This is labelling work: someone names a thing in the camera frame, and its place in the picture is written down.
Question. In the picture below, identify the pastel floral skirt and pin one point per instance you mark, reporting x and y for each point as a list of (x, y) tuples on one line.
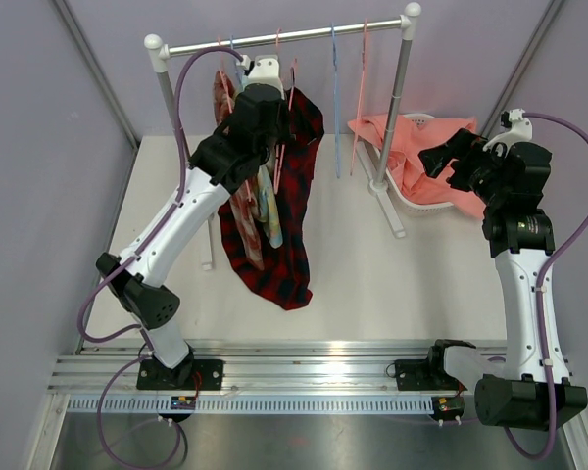
[(267, 208)]

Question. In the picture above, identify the red white checked skirt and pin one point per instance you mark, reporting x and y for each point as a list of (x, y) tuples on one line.
[(244, 203)]

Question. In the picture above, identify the white slotted cable duct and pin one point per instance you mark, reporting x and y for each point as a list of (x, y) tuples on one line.
[(255, 405)]

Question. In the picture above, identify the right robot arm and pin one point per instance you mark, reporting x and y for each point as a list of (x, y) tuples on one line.
[(531, 390)]

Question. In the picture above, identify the blue wire hanger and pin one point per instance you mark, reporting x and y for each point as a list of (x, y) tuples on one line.
[(232, 49), (336, 104)]

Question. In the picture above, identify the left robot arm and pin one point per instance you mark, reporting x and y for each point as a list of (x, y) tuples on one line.
[(236, 151)]

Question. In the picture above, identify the white metal clothes rack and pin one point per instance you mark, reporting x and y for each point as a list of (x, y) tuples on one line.
[(397, 98)]

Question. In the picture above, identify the white plastic basket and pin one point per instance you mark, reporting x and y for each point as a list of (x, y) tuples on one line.
[(421, 205)]

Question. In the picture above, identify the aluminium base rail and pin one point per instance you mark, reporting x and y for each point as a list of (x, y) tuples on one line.
[(285, 367)]

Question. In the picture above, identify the red black plaid skirt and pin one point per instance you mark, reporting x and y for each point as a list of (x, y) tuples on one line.
[(285, 277)]

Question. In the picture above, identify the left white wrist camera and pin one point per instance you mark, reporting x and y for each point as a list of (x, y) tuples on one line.
[(263, 69)]

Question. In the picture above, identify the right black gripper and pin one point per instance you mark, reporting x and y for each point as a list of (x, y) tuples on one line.
[(434, 161)]

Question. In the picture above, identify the salmon pink skirt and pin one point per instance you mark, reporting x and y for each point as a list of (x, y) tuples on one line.
[(469, 204)]

